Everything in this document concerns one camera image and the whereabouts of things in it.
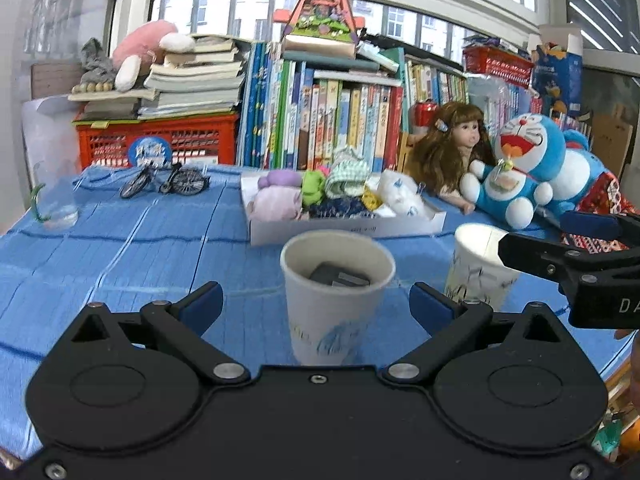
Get triangular toy house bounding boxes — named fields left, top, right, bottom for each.
left=281, top=0, right=358, bottom=43

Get brown cardboard piece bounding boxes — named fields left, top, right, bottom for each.
left=590, top=105, right=633, bottom=176

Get blue round sign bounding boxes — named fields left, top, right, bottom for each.
left=129, top=137, right=171, bottom=167

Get paper cup with blue drawing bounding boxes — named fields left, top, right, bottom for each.
left=280, top=231, right=397, bottom=366

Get brown-haired doll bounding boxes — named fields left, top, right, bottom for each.
left=405, top=101, right=493, bottom=216

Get red plastic crate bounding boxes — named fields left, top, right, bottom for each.
left=75, top=114, right=240, bottom=168

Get row of upright books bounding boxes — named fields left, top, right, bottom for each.
left=237, top=42, right=471, bottom=171

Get dark blue floral cloth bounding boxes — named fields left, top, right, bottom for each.
left=310, top=195, right=376, bottom=220

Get light blue tissue packet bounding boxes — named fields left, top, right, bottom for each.
left=377, top=170, right=428, bottom=217

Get green checked cloth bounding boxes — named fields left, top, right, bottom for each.
left=325, top=147, right=373, bottom=198

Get stack of books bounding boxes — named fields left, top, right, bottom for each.
left=137, top=35, right=248, bottom=121

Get blue carton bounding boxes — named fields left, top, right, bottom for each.
left=530, top=25, right=585, bottom=116

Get red floral cloth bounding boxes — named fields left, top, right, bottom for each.
left=575, top=170, right=637, bottom=256

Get flat books on row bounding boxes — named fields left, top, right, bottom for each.
left=280, top=35, right=403, bottom=81

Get blue cat plush toy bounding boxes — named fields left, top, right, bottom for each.
left=460, top=112, right=608, bottom=228

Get red drink can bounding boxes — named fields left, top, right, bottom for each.
left=411, top=101, right=440, bottom=131

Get pink plush toy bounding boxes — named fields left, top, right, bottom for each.
left=111, top=20, right=196, bottom=92

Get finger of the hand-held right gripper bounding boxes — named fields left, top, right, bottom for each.
left=559, top=211, right=640, bottom=253
left=497, top=232, right=598, bottom=288

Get white cardboard box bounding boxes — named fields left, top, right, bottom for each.
left=240, top=170, right=447, bottom=247

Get paper cup with black drawing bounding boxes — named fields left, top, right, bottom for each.
left=444, top=223, right=523, bottom=311

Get green cloth bundle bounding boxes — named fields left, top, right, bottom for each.
left=301, top=170, right=328, bottom=206

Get translucent plastic bag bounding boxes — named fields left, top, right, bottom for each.
left=22, top=97, right=81, bottom=176

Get clear glass with green handle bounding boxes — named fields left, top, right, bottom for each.
left=30, top=160, right=80, bottom=231

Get pale pink cloth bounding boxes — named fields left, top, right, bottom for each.
left=250, top=185, right=303, bottom=222

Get wooden bookend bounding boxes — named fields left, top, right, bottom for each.
left=397, top=132, right=416, bottom=173

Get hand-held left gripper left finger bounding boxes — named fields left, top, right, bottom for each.
left=65, top=281, right=251, bottom=386

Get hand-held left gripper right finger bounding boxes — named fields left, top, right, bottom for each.
left=382, top=282, right=571, bottom=386

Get red plastic basket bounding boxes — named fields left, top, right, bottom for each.
left=462, top=45, right=535, bottom=86

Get grey plush toy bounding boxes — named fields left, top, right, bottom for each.
left=80, top=37, right=117, bottom=86

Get black miniature bicycle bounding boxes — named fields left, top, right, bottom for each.
left=119, top=161, right=210, bottom=199

